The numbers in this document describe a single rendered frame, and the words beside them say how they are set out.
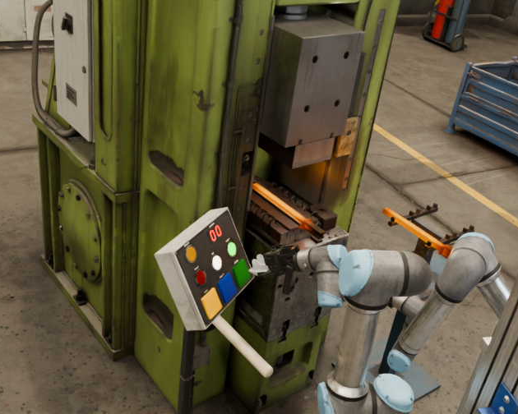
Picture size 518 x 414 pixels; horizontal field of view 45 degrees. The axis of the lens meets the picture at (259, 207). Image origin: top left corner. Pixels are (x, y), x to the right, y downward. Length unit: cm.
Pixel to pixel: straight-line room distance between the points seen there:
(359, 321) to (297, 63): 93
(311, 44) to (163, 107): 68
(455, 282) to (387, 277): 43
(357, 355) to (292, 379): 141
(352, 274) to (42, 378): 201
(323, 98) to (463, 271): 79
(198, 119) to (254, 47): 31
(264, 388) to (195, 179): 111
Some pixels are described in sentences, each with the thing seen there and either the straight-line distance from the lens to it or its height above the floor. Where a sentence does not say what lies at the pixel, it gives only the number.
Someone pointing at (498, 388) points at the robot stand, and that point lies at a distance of 166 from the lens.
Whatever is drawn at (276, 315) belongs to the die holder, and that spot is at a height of 61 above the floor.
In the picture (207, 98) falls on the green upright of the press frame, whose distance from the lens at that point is 216.
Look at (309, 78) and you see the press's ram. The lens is 222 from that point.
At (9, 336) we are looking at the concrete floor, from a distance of 348.
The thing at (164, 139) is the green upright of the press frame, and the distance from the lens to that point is 256.
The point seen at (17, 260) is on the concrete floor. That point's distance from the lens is 398.
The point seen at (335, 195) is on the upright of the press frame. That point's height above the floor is 98.
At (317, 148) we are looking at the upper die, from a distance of 239.
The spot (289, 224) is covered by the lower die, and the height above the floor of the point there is 99.
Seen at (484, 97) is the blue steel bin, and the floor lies 47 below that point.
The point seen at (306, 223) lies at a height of 101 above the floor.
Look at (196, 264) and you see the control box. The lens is 201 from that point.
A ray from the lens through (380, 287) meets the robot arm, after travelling 158.
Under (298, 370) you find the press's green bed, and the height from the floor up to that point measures 16.
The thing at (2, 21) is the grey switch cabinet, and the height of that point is 31.
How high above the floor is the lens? 231
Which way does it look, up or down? 30 degrees down
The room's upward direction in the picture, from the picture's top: 8 degrees clockwise
